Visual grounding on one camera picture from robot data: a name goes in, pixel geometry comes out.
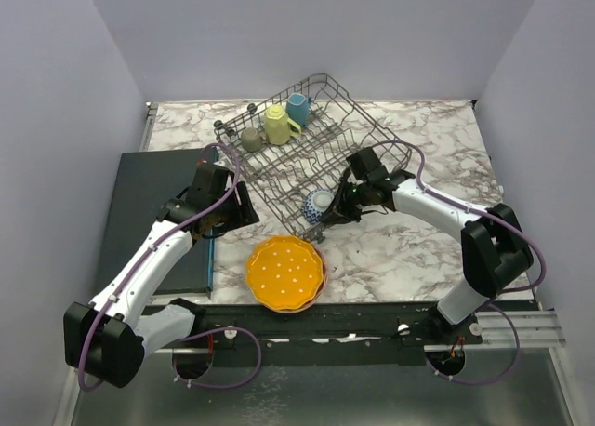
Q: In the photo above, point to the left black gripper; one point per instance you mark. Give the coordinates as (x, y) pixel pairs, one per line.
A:
(244, 214)

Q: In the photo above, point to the yellow polka dot plate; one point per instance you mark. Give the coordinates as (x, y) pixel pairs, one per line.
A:
(285, 273)

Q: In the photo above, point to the grey ceramic mug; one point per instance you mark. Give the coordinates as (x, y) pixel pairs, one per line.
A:
(251, 140)

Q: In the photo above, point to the red blue patterned bowl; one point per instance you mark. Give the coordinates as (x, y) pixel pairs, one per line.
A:
(315, 204)

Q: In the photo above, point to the grey wire dish rack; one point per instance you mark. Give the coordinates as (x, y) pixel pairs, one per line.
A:
(337, 126)

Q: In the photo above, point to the light green ceramic mug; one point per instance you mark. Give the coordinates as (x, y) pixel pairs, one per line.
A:
(279, 127)

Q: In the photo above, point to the blue ceramic mug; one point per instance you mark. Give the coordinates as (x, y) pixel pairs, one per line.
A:
(298, 108)

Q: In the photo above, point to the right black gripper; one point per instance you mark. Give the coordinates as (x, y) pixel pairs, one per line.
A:
(339, 210)

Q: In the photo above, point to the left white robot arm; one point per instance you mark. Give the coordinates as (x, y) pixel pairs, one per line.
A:
(109, 337)

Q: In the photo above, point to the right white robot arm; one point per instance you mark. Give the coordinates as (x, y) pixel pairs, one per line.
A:
(494, 249)

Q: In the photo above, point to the aluminium frame rail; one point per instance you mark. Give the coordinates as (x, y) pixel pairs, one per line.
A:
(535, 330)

